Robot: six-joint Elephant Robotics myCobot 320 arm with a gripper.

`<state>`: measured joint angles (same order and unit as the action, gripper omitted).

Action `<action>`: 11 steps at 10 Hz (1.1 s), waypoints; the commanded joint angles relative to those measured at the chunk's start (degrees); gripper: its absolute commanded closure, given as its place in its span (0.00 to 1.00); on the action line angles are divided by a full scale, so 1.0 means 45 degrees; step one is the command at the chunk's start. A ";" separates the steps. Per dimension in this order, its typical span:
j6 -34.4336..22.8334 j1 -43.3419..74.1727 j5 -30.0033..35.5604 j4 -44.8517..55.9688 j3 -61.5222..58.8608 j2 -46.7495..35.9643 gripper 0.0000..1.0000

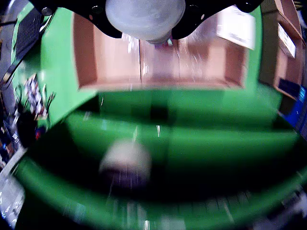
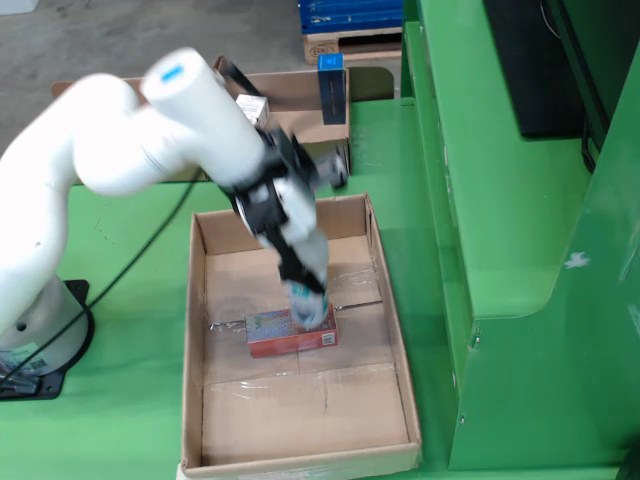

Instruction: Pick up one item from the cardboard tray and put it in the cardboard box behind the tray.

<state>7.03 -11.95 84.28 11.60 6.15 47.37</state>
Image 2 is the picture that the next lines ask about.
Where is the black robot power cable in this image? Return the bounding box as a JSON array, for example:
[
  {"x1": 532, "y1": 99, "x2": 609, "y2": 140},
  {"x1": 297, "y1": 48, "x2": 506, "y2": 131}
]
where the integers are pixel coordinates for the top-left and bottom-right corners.
[{"x1": 0, "y1": 172, "x2": 206, "y2": 389}]

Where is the green metal frame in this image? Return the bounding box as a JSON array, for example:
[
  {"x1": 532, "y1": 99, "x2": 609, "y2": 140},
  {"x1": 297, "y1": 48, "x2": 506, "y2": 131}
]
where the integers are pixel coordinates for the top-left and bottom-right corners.
[{"x1": 399, "y1": 0, "x2": 640, "y2": 471}]

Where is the dark blue carton box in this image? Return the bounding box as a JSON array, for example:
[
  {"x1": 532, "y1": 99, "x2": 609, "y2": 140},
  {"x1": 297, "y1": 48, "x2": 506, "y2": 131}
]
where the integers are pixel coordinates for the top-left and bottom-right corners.
[{"x1": 316, "y1": 52, "x2": 348, "y2": 126}]

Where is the white bottle with teal label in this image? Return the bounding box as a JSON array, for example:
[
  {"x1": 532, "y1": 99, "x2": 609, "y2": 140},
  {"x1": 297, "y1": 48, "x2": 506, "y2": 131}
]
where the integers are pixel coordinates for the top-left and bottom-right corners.
[{"x1": 284, "y1": 234, "x2": 332, "y2": 332}]

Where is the black monitor cable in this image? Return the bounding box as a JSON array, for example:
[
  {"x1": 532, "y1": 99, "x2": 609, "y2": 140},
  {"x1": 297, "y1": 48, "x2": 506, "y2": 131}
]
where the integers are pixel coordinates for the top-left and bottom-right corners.
[{"x1": 579, "y1": 122, "x2": 600, "y2": 174}]

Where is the shallow cardboard tray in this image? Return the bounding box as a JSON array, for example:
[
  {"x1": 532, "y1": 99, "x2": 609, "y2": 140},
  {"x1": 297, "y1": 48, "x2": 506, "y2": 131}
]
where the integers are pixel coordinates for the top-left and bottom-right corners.
[{"x1": 177, "y1": 191, "x2": 424, "y2": 480}]

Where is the red holographic carton box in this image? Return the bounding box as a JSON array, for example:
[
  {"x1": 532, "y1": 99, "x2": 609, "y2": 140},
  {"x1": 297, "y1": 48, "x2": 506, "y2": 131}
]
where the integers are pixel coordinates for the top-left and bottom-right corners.
[{"x1": 243, "y1": 308, "x2": 340, "y2": 359}]

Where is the white hand cream box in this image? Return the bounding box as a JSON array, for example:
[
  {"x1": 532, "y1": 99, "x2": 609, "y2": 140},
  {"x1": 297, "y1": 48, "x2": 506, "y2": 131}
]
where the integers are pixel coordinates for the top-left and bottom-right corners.
[{"x1": 234, "y1": 93, "x2": 271, "y2": 127}]

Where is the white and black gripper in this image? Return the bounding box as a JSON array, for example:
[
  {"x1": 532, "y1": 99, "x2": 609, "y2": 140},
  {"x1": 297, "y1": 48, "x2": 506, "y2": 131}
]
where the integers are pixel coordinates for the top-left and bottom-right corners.
[{"x1": 232, "y1": 174, "x2": 327, "y2": 297}]

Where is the black gripper cable with plug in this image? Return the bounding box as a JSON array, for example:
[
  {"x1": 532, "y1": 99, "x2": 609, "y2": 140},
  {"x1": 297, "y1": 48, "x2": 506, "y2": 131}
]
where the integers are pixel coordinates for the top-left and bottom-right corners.
[{"x1": 218, "y1": 56, "x2": 267, "y2": 102}]

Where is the wooden pallet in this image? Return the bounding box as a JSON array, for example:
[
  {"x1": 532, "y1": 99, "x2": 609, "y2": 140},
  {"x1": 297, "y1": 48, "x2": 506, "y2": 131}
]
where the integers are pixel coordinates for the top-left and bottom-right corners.
[{"x1": 302, "y1": 27, "x2": 404, "y2": 65}]

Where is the open cardboard box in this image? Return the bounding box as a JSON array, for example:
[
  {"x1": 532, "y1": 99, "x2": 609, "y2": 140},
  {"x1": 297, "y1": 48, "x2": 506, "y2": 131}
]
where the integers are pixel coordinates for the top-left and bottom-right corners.
[
  {"x1": 51, "y1": 74, "x2": 211, "y2": 185},
  {"x1": 193, "y1": 54, "x2": 352, "y2": 182}
]

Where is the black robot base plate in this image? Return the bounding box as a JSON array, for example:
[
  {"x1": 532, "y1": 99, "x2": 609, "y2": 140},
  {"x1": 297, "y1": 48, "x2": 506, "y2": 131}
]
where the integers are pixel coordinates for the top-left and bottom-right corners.
[{"x1": 0, "y1": 278, "x2": 96, "y2": 401}]

